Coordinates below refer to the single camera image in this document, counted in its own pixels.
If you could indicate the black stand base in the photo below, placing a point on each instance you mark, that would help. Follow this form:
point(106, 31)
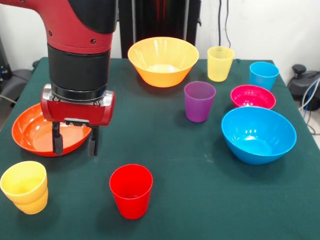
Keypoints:
point(298, 85)

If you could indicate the pink bowl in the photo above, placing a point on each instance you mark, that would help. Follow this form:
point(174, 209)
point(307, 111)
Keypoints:
point(252, 96)

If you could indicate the large shallow orange bowl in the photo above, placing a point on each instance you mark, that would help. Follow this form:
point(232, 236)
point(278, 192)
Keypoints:
point(30, 135)

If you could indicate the purple cup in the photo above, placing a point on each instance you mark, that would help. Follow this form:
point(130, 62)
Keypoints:
point(198, 107)

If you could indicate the orange-yellow cup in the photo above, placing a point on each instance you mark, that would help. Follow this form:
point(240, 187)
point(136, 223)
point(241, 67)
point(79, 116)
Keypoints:
point(32, 207)

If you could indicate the blue cup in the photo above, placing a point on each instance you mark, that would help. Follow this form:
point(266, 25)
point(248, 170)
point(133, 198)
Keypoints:
point(262, 80)

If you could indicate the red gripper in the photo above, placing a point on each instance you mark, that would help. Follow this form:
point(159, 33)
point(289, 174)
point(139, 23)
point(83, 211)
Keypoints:
point(75, 112)

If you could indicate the black equipment rack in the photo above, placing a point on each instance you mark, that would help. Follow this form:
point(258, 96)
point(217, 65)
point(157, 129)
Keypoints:
point(3, 65)

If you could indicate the dark green table cloth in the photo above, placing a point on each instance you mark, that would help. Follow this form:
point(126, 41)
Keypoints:
point(187, 187)

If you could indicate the large blue bowl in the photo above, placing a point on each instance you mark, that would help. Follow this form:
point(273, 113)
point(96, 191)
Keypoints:
point(257, 147)

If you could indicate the grey stand base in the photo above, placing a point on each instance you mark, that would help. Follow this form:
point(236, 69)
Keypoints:
point(17, 80)

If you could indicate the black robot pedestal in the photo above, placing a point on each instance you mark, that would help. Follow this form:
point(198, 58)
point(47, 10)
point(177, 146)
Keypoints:
point(160, 20)

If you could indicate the red cup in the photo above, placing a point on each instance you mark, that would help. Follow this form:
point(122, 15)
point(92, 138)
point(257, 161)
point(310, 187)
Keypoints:
point(131, 205)

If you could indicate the large yellow bowl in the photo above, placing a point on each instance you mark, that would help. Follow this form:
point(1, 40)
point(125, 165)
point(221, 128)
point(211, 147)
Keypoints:
point(162, 75)

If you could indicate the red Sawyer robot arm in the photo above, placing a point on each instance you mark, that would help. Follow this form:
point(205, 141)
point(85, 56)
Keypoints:
point(80, 70)

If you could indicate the translucent yellow cup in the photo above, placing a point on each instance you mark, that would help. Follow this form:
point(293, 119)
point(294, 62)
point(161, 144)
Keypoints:
point(220, 70)

